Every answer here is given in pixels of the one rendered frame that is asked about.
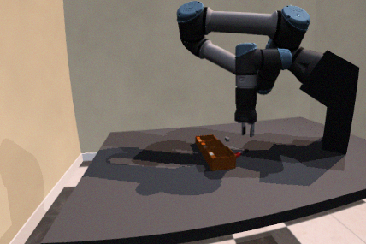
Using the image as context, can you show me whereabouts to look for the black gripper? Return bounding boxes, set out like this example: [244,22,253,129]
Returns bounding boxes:
[234,75,261,137]

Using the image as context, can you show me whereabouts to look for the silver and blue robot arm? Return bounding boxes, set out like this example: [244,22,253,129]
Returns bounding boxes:
[177,1,323,95]

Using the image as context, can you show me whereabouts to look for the red usb stick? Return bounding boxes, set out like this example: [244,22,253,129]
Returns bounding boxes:
[234,152,243,158]

